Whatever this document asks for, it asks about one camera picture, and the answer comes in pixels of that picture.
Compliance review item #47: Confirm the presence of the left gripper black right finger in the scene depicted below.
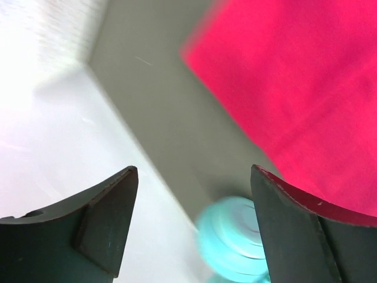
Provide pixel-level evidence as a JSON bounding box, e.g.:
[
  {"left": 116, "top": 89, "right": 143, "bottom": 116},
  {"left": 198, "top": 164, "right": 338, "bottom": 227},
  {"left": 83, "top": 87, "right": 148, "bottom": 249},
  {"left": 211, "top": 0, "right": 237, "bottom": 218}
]
[{"left": 250, "top": 165, "right": 376, "bottom": 283}]

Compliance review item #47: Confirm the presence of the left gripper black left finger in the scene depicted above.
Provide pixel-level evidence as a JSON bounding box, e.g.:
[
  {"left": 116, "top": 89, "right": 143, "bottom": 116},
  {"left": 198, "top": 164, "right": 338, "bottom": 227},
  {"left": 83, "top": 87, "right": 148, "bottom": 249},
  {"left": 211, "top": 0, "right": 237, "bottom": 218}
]
[{"left": 1, "top": 166, "right": 138, "bottom": 282}]

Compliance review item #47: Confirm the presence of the red t shirt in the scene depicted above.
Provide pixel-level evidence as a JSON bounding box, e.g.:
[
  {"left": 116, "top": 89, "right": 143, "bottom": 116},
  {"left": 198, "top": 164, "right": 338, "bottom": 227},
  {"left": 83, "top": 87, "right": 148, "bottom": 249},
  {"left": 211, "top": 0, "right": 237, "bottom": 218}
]
[{"left": 181, "top": 1, "right": 376, "bottom": 216}]

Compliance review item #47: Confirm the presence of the teal and white hanger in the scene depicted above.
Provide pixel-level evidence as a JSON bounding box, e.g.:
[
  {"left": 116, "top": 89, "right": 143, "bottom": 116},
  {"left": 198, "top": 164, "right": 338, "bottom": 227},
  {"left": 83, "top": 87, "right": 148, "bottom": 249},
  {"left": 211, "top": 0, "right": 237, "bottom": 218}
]
[{"left": 196, "top": 196, "right": 270, "bottom": 282}]

